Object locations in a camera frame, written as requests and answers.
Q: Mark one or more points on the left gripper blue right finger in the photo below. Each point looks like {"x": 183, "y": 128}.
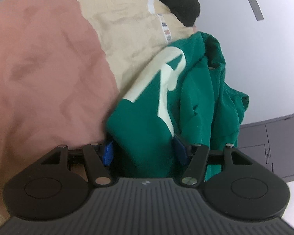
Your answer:
{"x": 194, "y": 158}

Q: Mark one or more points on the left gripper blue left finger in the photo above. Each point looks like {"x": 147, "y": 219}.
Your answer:
{"x": 96, "y": 172}

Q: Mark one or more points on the green hoodie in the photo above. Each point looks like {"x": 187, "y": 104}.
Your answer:
{"x": 182, "y": 91}

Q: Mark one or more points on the patchwork bed quilt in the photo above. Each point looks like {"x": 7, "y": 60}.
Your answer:
{"x": 63, "y": 66}

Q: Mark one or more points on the wall switch panel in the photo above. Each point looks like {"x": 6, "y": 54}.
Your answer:
{"x": 256, "y": 10}

